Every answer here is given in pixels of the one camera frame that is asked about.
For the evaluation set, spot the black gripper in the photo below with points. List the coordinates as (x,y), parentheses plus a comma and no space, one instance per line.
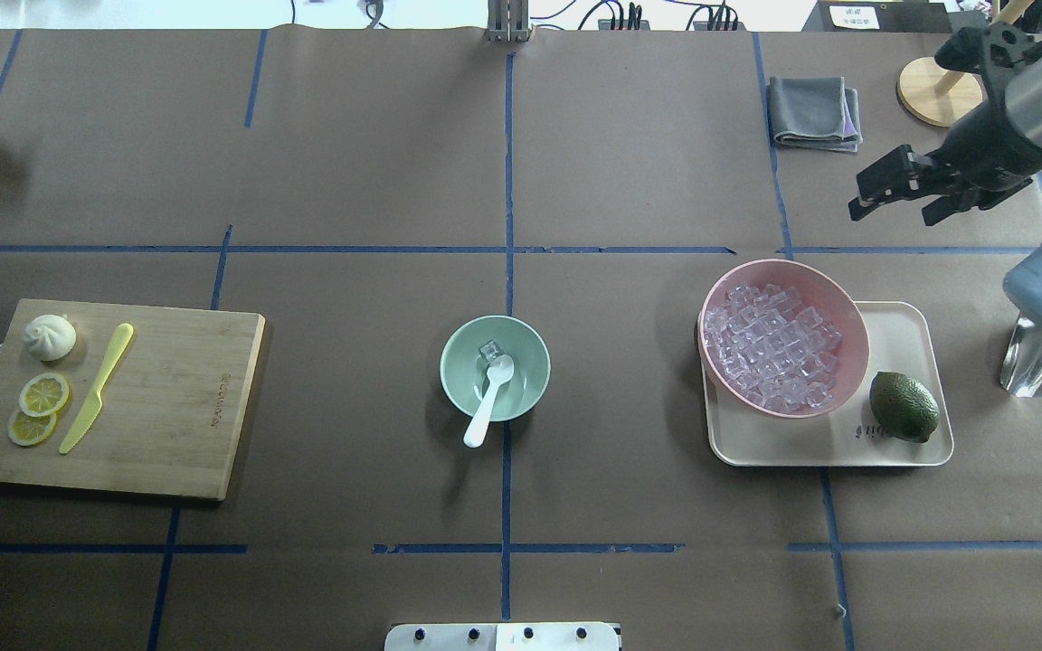
(979,145)

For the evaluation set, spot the bamboo cutting board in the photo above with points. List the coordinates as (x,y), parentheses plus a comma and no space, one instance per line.
(173,408)

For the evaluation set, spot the clear ice cube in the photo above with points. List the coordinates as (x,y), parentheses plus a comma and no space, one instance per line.
(490,351)

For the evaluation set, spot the green ceramic bowl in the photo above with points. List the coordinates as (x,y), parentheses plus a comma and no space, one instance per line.
(463,368)

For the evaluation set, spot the green lime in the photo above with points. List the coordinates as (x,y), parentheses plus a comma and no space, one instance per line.
(903,407)

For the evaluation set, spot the pink bowl with ice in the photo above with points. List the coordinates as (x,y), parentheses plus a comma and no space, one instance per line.
(783,339)

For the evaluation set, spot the lemon slice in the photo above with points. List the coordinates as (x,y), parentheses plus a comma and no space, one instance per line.
(44,395)
(26,430)

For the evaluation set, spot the folded grey cloth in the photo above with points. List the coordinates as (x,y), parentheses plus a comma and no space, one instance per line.
(815,113)

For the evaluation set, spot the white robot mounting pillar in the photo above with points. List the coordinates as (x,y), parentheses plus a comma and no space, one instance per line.
(570,635)

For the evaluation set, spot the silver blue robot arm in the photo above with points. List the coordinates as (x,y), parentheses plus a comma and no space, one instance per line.
(1010,43)

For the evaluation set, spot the wooden mug tree stand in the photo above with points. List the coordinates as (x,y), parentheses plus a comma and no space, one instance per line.
(941,90)

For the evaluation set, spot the beige plastic tray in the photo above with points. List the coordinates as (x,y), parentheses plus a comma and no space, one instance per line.
(850,435)

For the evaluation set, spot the aluminium frame post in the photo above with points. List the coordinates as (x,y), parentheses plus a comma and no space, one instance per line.
(508,21)

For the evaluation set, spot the yellow plastic knife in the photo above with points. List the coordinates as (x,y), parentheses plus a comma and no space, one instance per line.
(92,404)

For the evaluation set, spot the white plastic spoon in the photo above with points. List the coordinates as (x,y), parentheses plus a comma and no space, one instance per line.
(499,372)

